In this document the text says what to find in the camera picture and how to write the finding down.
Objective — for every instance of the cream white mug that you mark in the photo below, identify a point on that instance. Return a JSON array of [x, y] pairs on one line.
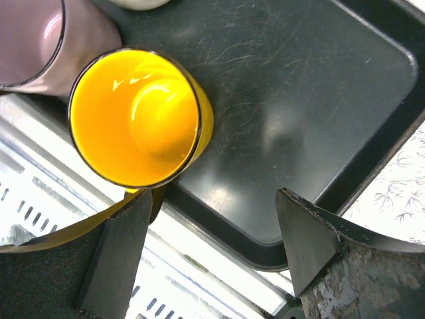
[[139, 5]]

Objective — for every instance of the yellow enamel mug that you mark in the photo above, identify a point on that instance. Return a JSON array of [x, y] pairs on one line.
[[138, 119]]

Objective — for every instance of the lilac purple mug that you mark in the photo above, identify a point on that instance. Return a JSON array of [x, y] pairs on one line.
[[46, 44]]

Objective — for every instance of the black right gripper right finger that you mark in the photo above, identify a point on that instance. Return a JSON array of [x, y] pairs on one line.
[[314, 238]]

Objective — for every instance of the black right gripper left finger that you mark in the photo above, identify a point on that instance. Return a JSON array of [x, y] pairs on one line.
[[108, 285]]

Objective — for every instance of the black serving tray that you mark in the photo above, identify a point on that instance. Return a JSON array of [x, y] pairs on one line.
[[312, 96]]

